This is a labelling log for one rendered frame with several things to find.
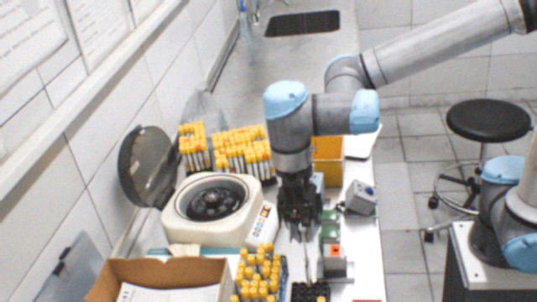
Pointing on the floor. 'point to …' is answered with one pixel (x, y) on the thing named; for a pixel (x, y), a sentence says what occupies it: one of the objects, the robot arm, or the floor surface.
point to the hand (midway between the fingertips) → (303, 235)
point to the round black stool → (461, 117)
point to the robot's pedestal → (455, 292)
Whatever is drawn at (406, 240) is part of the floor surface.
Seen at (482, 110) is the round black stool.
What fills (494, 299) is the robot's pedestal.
